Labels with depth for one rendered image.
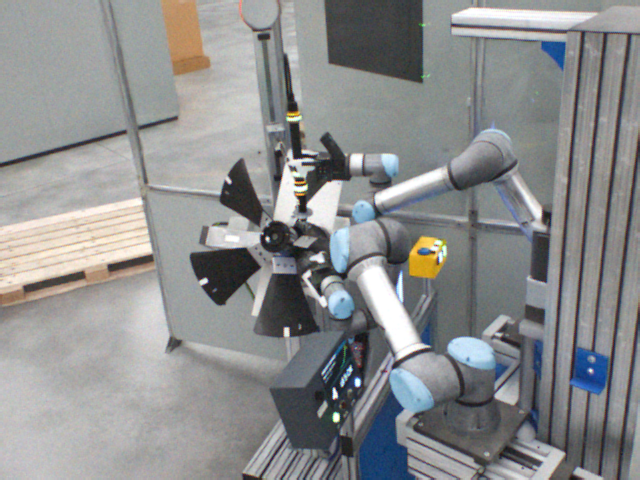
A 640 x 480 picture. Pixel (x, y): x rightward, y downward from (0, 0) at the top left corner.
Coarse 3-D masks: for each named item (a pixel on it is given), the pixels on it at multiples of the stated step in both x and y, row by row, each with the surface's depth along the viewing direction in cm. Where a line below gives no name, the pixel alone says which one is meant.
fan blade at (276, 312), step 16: (272, 288) 261; (288, 288) 263; (272, 304) 259; (288, 304) 261; (304, 304) 263; (272, 320) 258; (288, 320) 259; (304, 320) 261; (272, 336) 257; (288, 336) 258
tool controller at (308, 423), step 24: (312, 336) 203; (336, 336) 198; (312, 360) 190; (336, 360) 194; (288, 384) 183; (312, 384) 183; (360, 384) 204; (288, 408) 185; (312, 408) 182; (336, 408) 191; (288, 432) 189; (312, 432) 185; (336, 432) 190
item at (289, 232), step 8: (272, 224) 264; (280, 224) 263; (264, 232) 264; (272, 232) 264; (280, 232) 262; (288, 232) 260; (296, 232) 269; (264, 240) 264; (272, 240) 263; (280, 240) 261; (288, 240) 260; (264, 248) 263; (272, 248) 262; (280, 248) 260; (288, 248) 262; (280, 256) 266; (288, 256) 270; (296, 256) 269
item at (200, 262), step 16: (192, 256) 273; (208, 256) 272; (224, 256) 270; (240, 256) 270; (208, 272) 273; (224, 272) 272; (240, 272) 273; (256, 272) 274; (208, 288) 275; (224, 288) 275
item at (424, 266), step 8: (424, 240) 284; (432, 240) 283; (416, 248) 278; (440, 248) 277; (416, 256) 274; (424, 256) 273; (432, 256) 272; (416, 264) 275; (424, 264) 274; (432, 264) 272; (440, 264) 280; (416, 272) 277; (424, 272) 275; (432, 272) 274
